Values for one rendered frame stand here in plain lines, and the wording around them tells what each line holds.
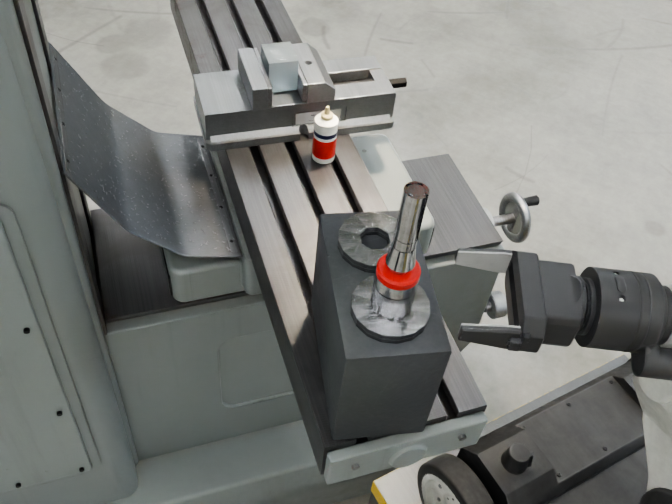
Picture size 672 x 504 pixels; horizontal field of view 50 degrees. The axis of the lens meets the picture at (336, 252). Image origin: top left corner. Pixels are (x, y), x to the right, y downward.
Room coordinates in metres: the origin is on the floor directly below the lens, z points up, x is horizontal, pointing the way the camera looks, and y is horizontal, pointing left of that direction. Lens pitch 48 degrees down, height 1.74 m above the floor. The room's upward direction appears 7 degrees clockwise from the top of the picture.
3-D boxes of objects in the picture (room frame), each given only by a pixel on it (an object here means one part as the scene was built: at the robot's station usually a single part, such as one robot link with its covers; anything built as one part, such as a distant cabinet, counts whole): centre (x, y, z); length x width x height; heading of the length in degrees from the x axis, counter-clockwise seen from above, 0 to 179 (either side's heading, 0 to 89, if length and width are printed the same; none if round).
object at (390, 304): (0.50, -0.07, 1.14); 0.05 x 0.05 x 0.05
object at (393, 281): (0.50, -0.07, 1.17); 0.05 x 0.05 x 0.01
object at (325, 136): (0.97, 0.04, 0.97); 0.04 x 0.04 x 0.11
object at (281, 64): (1.07, 0.14, 1.02); 0.06 x 0.05 x 0.06; 22
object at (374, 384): (0.55, -0.06, 1.01); 0.22 x 0.12 x 0.20; 13
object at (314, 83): (1.09, 0.08, 1.00); 0.12 x 0.06 x 0.04; 22
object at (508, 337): (0.45, -0.17, 1.14); 0.06 x 0.02 x 0.03; 91
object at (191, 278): (0.98, 0.10, 0.77); 0.50 x 0.35 x 0.12; 113
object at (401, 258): (0.50, -0.07, 1.23); 0.03 x 0.03 x 0.11
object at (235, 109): (1.08, 0.11, 0.97); 0.35 x 0.15 x 0.11; 112
